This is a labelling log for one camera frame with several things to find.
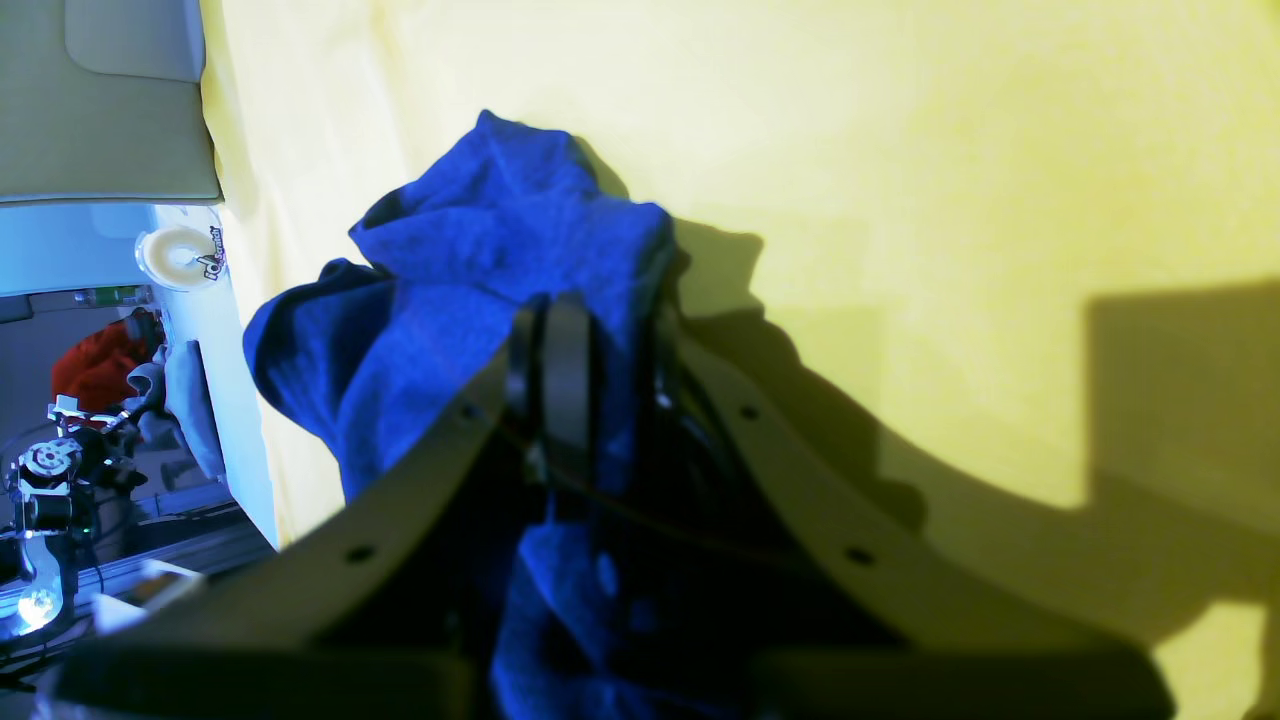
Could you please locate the beige cardboard box right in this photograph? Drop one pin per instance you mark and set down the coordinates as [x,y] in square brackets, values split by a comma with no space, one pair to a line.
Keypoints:
[101,101]

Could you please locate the yellow table cloth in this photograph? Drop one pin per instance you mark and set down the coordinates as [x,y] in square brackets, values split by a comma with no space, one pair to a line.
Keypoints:
[1020,256]

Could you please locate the dark blue long-sleeve shirt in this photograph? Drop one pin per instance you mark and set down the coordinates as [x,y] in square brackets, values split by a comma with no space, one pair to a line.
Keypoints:
[612,599]

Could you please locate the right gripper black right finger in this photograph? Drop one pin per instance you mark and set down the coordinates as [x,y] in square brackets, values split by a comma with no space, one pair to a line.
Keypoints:
[833,605]

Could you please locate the red cloth in background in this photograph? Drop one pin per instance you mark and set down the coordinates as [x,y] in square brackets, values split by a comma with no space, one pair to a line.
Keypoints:
[96,370]

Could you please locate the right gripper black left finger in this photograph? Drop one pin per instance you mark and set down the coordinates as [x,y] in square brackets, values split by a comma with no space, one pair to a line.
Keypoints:
[379,614]

